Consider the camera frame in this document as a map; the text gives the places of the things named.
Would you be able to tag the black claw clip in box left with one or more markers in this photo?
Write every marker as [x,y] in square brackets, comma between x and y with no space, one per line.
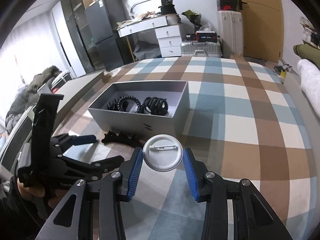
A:
[112,105]

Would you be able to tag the grey bed footboard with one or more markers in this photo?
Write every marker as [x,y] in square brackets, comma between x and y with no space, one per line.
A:
[76,92]

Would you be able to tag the white upright suitcase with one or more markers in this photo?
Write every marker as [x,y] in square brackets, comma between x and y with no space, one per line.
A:
[231,32]

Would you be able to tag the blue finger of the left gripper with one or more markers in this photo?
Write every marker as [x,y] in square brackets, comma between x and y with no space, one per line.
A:
[107,165]
[84,140]

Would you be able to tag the black refrigerator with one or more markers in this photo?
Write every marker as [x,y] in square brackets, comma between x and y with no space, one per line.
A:
[102,18]

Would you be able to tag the white round pin badge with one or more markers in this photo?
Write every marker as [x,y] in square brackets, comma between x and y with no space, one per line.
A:
[162,153]

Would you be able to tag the black claw clip in box right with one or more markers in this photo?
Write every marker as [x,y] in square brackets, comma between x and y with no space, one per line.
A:
[155,106]

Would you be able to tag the white desk with drawers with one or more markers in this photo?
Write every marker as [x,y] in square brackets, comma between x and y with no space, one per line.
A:
[168,30]

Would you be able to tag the large black hair claw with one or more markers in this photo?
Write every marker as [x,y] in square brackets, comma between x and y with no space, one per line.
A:
[121,138]

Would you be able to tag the black claw clip in box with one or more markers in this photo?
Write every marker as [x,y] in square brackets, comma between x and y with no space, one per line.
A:
[155,106]
[112,105]

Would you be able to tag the dark flower bouquet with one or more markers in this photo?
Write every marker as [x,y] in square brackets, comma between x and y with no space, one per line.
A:
[193,17]

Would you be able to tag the shoe rack with shoes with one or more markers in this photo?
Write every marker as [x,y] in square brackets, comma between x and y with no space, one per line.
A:
[310,35]

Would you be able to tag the person's left hand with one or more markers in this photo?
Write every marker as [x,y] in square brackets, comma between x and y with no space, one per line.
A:
[29,193]

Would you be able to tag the wooden door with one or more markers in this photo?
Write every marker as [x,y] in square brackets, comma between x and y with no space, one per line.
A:
[263,28]

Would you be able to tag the olive green blanket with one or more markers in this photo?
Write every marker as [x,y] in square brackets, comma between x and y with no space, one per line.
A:
[308,52]

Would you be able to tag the grey cardboard box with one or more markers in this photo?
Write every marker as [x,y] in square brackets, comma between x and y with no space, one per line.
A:
[132,118]

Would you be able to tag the black box on suitcase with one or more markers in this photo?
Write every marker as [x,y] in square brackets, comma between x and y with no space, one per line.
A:
[206,36]

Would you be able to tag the black red shoe box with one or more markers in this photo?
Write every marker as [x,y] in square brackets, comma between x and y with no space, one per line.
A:
[227,5]

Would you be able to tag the silver aluminium suitcase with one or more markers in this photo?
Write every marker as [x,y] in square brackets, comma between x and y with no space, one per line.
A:
[194,48]

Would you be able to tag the plaid bed sheet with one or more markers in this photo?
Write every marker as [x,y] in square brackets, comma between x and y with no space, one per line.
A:
[242,123]

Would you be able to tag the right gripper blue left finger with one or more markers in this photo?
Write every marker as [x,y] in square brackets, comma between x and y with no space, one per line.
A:
[130,171]

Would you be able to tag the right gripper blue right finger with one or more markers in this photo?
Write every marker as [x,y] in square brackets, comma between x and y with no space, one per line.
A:
[195,170]

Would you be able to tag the black bag on desk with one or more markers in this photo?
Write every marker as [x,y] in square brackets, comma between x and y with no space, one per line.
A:
[167,7]

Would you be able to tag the glass door cabinet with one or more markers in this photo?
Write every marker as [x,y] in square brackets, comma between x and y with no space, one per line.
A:
[81,36]

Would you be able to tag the white rolled blanket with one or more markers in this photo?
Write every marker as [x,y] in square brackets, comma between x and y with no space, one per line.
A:
[309,83]

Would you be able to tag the dark jacket on chair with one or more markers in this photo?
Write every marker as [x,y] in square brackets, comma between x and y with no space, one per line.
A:
[28,96]

